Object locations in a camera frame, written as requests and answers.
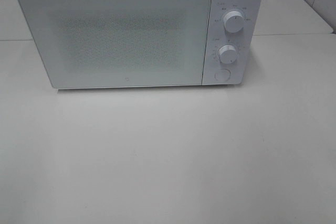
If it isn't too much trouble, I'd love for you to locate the upper white control knob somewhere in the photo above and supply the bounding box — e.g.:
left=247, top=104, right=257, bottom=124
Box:
left=223, top=10, right=245, bottom=33

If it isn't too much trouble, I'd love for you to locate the white microwave door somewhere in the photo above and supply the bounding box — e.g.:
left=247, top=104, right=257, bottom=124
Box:
left=18, top=0, right=210, bottom=89

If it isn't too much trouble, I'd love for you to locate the round door release button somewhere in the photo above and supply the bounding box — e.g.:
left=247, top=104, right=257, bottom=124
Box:
left=215, top=69, right=230, bottom=82

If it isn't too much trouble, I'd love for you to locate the white timer knob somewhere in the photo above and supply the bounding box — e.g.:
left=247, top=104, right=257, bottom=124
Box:
left=218, top=45, right=238, bottom=64

